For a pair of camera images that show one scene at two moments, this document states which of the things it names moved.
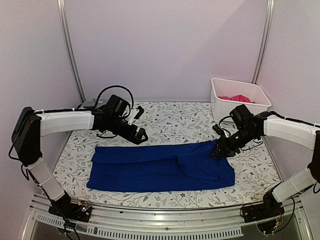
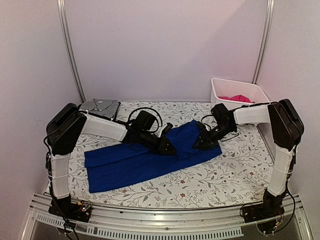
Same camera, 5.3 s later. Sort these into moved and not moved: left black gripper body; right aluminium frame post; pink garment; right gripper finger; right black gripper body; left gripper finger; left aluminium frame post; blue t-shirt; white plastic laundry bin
Moved: left gripper finger; right gripper finger; blue t-shirt; right black gripper body; left black gripper body
Not moved: left aluminium frame post; right aluminium frame post; pink garment; white plastic laundry bin
